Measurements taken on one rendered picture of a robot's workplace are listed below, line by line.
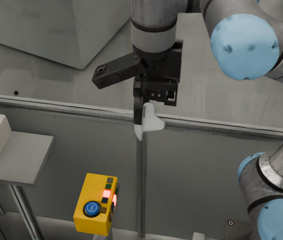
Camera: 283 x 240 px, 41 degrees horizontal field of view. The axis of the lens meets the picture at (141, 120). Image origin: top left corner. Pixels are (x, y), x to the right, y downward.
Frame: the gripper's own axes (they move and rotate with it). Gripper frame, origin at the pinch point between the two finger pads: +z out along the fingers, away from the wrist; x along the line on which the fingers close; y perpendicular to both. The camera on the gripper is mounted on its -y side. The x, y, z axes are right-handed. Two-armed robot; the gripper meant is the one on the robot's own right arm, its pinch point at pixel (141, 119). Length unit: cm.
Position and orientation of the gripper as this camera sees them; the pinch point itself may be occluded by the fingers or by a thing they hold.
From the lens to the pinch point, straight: 79.7
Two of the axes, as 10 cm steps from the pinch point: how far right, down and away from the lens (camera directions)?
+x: 1.7, -7.2, 6.7
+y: 9.9, 1.2, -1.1
